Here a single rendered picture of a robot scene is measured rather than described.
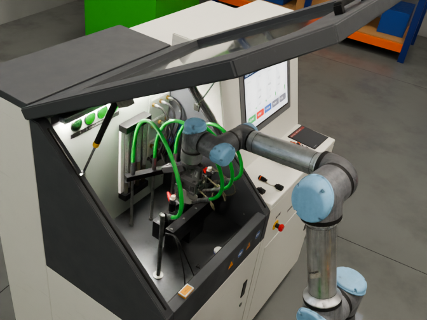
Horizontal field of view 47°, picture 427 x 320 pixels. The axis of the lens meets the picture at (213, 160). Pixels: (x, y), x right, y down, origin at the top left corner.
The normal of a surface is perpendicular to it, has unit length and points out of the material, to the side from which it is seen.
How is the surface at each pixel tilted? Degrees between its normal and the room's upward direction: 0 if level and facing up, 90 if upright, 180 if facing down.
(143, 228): 0
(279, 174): 0
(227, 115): 76
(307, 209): 83
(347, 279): 7
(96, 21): 90
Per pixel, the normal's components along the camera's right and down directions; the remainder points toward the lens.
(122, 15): -0.34, 0.51
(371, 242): 0.11, -0.81
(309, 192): -0.69, 0.24
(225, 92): 0.83, 0.20
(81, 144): 0.82, 0.40
